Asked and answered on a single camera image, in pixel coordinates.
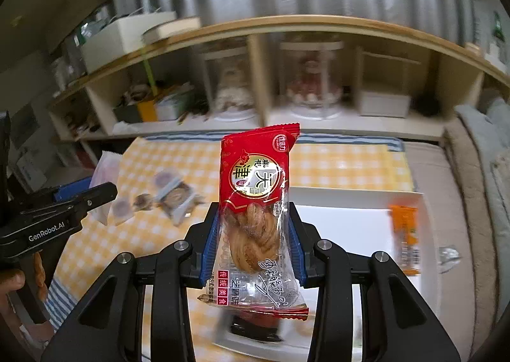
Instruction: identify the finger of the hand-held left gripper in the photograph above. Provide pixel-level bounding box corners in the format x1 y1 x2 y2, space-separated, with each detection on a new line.
20 178 93 211
20 182 119 224

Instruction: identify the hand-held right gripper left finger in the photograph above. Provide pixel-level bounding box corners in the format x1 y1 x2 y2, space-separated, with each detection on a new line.
40 203 222 362

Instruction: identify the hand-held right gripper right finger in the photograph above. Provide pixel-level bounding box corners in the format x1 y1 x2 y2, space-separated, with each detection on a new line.
288 203 463 362

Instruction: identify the pink pastry packet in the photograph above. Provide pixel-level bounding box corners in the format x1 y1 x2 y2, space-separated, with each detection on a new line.
90 151 122 225

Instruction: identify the purple pastry packet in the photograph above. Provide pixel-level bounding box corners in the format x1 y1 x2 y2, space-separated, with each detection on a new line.
112 197 134 224
153 171 176 197

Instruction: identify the dark round pastry packet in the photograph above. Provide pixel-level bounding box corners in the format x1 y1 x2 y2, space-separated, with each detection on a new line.
133 194 154 212

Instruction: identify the swirl pastry packet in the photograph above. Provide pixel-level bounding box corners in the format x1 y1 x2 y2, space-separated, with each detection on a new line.
159 181 205 227

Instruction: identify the white shallow cardboard box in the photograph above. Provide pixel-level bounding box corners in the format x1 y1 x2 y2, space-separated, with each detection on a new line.
214 187 444 351

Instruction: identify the red twisted dough packet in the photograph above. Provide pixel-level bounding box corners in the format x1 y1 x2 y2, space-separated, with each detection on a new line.
198 123 310 322

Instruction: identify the dark mooncake packet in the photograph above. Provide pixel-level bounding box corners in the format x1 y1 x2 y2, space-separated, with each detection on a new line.
229 313 284 344

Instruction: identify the orange snack packet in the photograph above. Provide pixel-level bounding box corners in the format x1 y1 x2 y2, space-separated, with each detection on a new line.
388 205 422 276

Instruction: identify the person's left hand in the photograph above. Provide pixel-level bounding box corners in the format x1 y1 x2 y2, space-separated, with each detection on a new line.
0 252 47 319

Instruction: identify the yellow and dark box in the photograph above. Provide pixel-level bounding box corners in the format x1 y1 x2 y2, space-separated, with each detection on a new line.
113 101 156 124

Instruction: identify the yellow checkered tablecloth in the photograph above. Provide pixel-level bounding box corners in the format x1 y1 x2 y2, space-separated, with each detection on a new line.
52 135 415 362

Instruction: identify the tissue box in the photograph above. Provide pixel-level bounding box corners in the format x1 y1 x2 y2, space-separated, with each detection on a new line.
153 89 192 121

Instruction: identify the yellow-green ribbon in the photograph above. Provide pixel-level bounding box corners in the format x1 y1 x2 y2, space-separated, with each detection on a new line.
143 59 156 89

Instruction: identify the crumpled clear wrapper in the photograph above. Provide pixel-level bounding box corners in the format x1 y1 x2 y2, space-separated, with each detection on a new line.
437 246 463 265

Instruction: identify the white textured box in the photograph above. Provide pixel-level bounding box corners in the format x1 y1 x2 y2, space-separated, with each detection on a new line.
80 11 178 74

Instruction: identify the beige mattress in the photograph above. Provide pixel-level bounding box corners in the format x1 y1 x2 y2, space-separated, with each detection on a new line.
402 141 499 362

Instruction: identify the white dress doll case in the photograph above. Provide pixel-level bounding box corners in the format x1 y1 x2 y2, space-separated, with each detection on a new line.
203 47 258 121

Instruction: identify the red dress doll case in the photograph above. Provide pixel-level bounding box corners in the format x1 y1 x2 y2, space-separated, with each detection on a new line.
279 41 345 119

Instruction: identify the white storage box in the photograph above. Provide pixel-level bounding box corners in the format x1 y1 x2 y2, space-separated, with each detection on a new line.
361 91 411 118

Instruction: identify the beige fleece blanket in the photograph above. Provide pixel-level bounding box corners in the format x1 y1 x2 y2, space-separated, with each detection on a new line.
442 119 510 347

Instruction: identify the thick book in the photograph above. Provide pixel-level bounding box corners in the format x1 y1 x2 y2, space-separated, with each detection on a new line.
141 17 202 44

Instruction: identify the black fuzzy object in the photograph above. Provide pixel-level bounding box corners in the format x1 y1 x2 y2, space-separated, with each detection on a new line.
416 95 439 118

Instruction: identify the wooden shelf unit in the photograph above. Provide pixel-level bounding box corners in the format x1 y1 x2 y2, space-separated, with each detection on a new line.
48 15 510 143

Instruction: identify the green glass bottle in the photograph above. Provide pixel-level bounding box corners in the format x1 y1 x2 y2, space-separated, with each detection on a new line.
492 11 505 41

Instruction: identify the wooden frame stand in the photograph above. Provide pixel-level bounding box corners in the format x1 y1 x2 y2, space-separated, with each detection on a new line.
354 47 423 92

